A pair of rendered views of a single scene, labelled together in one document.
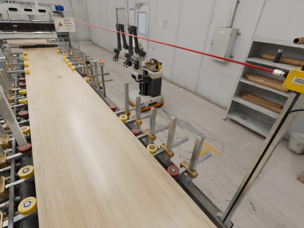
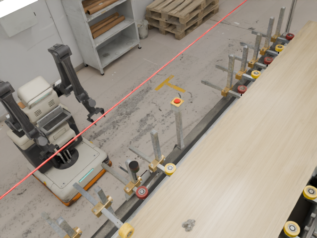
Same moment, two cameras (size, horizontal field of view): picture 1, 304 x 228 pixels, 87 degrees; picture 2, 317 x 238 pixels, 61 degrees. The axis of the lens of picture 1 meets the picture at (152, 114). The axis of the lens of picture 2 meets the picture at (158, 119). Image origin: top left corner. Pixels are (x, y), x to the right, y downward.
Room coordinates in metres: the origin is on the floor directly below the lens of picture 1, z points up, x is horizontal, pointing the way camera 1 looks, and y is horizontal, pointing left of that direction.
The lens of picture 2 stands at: (2.45, 2.05, 2.49)
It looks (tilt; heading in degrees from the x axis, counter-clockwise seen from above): 46 degrees down; 264
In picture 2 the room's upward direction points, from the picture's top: 9 degrees counter-clockwise
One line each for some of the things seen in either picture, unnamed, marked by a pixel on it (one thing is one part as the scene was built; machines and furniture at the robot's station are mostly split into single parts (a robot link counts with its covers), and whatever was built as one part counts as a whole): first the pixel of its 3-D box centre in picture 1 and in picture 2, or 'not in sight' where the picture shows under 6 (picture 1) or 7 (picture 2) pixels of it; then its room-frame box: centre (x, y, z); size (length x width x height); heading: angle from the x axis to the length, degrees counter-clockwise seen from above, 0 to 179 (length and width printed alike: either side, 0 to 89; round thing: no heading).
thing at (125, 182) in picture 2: (97, 75); (122, 180); (2.66, 0.99, 0.84); 0.43 x 0.03 x 0.04; 127
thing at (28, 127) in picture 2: (118, 37); (18, 113); (3.16, 0.69, 1.40); 0.11 x 0.06 x 0.43; 39
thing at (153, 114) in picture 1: (152, 130); (255, 55); (1.17, -0.01, 0.88); 0.04 x 0.04 x 0.48; 37
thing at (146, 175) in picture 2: not in sight; (137, 184); (2.56, 1.00, 0.75); 0.26 x 0.01 x 0.10; 37
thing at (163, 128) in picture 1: (153, 132); (247, 61); (1.23, -0.03, 0.81); 0.43 x 0.03 x 0.04; 127
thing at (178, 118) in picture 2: (102, 82); (179, 129); (2.16, 0.73, 0.93); 0.05 x 0.05 x 0.45; 37
